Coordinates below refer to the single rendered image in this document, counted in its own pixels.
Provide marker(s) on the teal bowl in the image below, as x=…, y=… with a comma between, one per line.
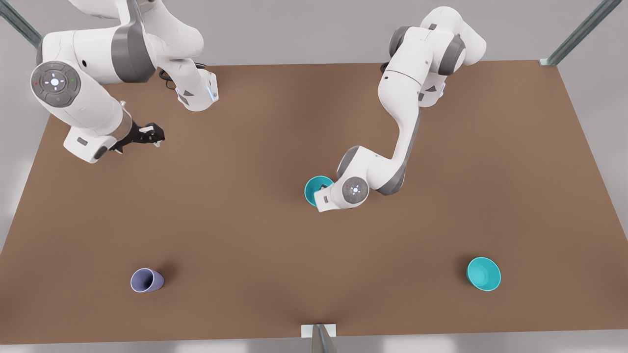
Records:
x=312, y=191
x=483, y=274

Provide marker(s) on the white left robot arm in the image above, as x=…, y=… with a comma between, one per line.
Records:
x=402, y=98

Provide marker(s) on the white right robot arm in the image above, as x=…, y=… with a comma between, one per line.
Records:
x=88, y=103

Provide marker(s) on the lavender cup-shaped bowl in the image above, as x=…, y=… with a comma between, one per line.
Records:
x=144, y=281

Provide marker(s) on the silver frame post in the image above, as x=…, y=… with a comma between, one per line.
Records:
x=19, y=22
x=321, y=340
x=579, y=32

